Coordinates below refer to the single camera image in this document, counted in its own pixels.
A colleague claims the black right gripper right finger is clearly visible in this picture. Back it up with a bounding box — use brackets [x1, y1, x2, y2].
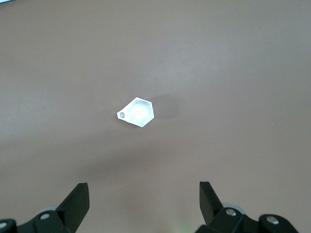
[194, 181, 298, 233]

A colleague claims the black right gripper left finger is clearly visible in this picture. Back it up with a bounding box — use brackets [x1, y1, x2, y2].
[0, 182, 90, 233]

